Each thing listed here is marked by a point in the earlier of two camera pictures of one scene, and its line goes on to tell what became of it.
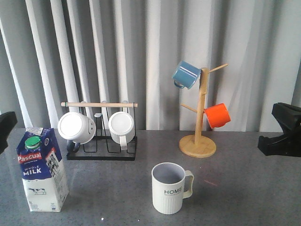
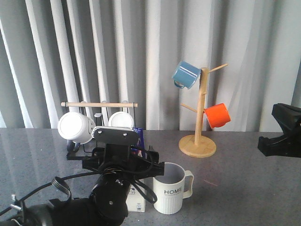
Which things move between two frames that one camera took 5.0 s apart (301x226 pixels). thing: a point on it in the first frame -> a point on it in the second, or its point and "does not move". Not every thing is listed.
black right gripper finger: x=288 y=144 does not move
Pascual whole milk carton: x=42 y=170 -> x=135 y=203
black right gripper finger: x=289 y=116 does not move
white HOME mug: x=170 y=184 does not move
